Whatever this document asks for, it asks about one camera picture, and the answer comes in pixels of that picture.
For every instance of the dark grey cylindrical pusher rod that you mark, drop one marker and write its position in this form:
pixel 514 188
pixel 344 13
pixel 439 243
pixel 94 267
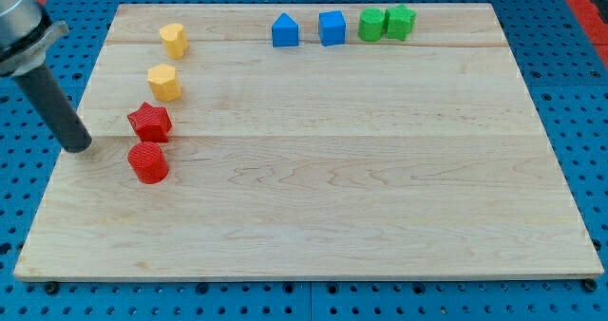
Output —
pixel 51 103

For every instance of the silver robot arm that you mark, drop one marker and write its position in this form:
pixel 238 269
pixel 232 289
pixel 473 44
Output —
pixel 27 32

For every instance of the red star block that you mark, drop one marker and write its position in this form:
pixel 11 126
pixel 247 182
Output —
pixel 151 123

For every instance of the green star block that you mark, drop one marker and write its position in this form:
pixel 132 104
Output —
pixel 399 22

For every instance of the yellow hexagon block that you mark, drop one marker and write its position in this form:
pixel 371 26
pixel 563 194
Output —
pixel 164 83

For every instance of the red cylinder block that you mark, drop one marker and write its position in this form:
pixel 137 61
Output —
pixel 148 162

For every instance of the yellow heart block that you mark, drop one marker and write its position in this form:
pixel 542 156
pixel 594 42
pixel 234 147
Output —
pixel 174 40

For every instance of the light wooden board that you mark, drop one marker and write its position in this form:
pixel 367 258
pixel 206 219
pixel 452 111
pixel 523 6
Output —
pixel 389 161

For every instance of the blue house-shaped block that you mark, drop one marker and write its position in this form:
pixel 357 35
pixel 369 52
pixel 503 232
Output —
pixel 285 31

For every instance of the blue cube block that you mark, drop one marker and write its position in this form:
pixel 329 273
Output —
pixel 332 28

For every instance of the green cylinder block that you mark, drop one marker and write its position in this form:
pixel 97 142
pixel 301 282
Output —
pixel 371 24

